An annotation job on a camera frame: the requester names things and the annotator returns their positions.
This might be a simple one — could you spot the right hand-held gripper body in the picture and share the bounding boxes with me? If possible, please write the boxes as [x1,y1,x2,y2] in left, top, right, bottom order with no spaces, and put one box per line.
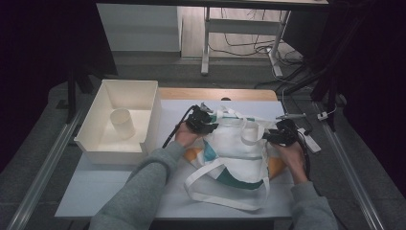
[271,113,307,148]

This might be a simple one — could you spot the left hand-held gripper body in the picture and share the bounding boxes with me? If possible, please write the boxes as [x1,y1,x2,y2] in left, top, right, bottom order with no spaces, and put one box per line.
[185,102,215,135]

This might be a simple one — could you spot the white tote bag coloured shapes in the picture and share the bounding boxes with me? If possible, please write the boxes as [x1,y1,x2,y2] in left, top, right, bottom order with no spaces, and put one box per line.
[183,105,286,212]

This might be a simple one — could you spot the cream plastic storage box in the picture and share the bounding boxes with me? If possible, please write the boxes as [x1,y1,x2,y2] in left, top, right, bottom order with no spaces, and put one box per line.
[74,79,163,166]

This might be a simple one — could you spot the white cup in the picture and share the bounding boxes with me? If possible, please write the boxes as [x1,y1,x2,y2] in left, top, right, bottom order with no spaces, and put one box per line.
[109,107,137,141]

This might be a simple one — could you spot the person's left hand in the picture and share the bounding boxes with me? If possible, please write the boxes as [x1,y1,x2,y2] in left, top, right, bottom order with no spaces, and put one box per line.
[173,121,200,150]

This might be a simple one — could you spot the person's right hand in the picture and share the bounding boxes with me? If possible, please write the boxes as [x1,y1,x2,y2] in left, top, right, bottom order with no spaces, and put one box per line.
[276,140,309,186]

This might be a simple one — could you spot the white power strip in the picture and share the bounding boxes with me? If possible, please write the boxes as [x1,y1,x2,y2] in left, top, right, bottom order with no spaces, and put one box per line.
[296,127,322,153]

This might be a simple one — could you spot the white plug adapter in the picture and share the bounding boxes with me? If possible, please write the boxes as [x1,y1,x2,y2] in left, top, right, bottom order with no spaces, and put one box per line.
[317,106,339,122]

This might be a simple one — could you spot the white cabinet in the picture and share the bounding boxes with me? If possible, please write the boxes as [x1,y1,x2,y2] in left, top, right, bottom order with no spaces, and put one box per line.
[96,3,183,53]

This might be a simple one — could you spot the dark curtain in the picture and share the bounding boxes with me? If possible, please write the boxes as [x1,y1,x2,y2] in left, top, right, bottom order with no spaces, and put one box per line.
[328,0,406,199]
[0,0,97,173]

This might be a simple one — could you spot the black metal stand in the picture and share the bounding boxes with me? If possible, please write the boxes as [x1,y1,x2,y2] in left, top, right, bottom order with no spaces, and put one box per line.
[56,60,119,124]

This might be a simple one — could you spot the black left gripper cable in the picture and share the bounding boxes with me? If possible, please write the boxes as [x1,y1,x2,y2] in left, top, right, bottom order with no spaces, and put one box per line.
[162,104,196,150]

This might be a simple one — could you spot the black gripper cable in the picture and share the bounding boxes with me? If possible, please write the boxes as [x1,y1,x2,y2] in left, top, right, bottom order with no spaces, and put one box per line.
[295,127,312,180]
[162,104,196,150]

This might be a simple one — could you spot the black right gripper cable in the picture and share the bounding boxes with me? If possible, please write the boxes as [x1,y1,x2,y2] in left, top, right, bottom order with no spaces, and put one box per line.
[295,127,312,180]

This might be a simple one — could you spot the black floor cable bundle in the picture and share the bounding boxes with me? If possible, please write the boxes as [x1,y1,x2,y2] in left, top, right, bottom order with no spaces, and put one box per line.
[254,61,324,97]

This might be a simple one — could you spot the aluminium rail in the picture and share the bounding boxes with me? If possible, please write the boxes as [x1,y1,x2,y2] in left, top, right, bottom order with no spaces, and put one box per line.
[6,108,85,230]
[314,102,387,230]

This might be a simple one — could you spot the white desk frame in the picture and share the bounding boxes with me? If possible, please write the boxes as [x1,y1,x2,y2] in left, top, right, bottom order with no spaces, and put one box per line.
[200,6,291,78]

